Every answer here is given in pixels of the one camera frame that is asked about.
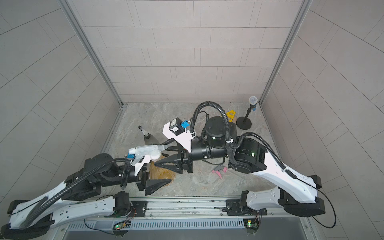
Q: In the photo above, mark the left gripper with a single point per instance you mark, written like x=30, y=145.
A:
x=143, y=180

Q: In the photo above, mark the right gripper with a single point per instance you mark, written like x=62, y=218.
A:
x=184, y=155

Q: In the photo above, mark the orange plastic bottle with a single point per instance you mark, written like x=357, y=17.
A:
x=156, y=173

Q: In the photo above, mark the clear spray nozzle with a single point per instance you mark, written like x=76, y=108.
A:
x=155, y=151

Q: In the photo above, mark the grey bottle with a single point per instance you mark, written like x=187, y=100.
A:
x=151, y=140

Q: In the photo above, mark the black white spray nozzle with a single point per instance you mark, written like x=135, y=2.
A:
x=145, y=133

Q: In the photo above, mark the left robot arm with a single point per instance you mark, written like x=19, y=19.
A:
x=73, y=198

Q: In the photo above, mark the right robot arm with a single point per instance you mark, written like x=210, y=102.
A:
x=295, y=193

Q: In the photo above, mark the pink grey spray nozzle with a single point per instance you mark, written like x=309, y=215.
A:
x=219, y=169

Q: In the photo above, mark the yellow triangle block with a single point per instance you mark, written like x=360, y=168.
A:
x=231, y=116

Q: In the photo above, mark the microphone on black stand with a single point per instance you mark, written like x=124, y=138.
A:
x=244, y=123

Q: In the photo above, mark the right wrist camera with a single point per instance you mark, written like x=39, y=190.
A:
x=177, y=130

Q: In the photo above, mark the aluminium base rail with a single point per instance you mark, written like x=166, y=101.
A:
x=201, y=213

